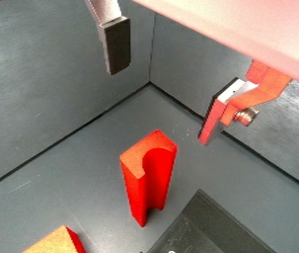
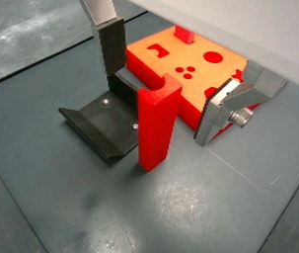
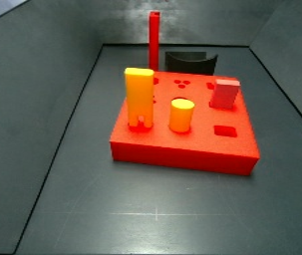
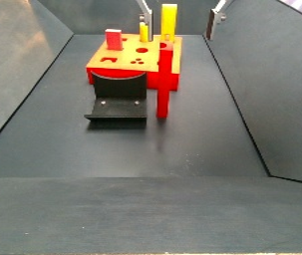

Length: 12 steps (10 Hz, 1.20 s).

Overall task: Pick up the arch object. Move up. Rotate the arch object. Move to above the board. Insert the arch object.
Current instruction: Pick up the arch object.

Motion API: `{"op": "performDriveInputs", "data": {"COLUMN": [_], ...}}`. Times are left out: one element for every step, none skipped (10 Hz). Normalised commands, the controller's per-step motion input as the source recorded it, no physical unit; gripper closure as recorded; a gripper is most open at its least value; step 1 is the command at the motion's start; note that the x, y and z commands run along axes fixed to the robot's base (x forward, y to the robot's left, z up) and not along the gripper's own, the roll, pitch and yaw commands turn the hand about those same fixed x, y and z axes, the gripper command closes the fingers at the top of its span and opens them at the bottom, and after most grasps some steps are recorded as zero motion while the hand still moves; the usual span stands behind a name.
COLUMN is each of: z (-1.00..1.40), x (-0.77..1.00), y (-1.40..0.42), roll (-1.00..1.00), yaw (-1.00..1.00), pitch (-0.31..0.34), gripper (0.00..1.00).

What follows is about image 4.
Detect red rectangular block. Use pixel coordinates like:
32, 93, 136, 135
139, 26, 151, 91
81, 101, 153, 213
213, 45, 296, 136
105, 29, 122, 51

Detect yellow cylinder peg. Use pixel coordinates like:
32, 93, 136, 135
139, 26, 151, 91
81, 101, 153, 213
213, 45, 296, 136
140, 22, 148, 43

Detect black curved bracket stand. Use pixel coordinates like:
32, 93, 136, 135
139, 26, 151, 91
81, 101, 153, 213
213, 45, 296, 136
85, 72, 147, 121

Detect tall yellow arch block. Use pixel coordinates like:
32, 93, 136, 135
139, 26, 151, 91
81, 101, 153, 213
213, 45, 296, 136
160, 4, 176, 42

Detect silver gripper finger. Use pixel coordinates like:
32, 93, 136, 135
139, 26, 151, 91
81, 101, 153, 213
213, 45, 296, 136
136, 0, 152, 42
205, 0, 227, 41

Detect red shape sorting board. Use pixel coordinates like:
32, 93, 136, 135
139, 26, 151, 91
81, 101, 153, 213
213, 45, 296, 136
85, 33, 183, 92

